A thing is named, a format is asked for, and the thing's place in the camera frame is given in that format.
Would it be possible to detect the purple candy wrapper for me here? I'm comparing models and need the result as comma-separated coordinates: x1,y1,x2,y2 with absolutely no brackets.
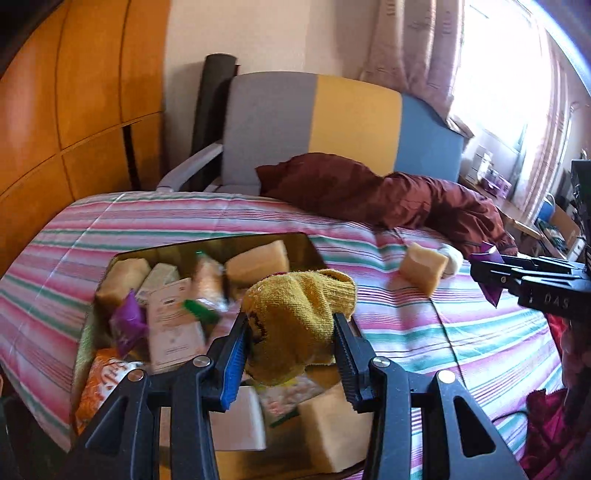
469,242,505,307
109,290,148,357

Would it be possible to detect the white foam block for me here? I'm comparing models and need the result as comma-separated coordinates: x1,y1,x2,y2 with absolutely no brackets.
209,386,266,451

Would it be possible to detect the yellow knitted sock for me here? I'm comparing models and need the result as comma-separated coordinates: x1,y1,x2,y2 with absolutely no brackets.
240,269,356,386

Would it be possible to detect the yellow sponge block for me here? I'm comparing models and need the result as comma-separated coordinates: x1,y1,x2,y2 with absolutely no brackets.
224,240,290,286
399,243,449,298
95,258,151,315

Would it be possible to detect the cracker packet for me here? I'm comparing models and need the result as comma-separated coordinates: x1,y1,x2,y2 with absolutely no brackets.
183,251,228,325

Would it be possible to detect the green white carton box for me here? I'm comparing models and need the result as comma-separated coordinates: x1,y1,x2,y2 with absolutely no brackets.
135,263,179,307

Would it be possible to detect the magenta sleeve forearm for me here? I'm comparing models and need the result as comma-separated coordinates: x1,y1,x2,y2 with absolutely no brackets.
520,315,590,479

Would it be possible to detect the wooden desk with clutter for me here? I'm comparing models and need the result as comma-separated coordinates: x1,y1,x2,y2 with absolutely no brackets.
459,130,585,261

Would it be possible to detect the orange snack bag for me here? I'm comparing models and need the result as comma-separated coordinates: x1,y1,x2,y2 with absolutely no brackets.
75,348,143,435

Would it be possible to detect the wrapped white roll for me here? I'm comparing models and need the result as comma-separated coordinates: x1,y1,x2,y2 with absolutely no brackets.
438,244,464,278

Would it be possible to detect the white pink paper box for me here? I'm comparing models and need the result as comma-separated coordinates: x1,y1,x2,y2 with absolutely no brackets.
146,278,205,374

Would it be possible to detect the gold rectangular tin tray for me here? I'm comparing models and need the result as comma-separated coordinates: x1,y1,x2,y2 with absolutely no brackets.
68,232,376,480

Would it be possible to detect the striped pink tablecloth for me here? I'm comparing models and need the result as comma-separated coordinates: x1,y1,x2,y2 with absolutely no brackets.
1,192,562,456

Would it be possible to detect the green snack packet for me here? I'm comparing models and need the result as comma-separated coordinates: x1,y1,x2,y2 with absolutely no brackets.
256,374,325,428

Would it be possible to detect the dark red jacket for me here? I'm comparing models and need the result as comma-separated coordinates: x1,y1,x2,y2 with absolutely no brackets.
256,153,518,257

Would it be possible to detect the grey yellow blue chair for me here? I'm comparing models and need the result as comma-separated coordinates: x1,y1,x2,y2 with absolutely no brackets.
158,71,464,195

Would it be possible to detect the pink curtain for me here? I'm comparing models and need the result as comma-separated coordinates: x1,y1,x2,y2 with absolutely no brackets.
362,0,465,123

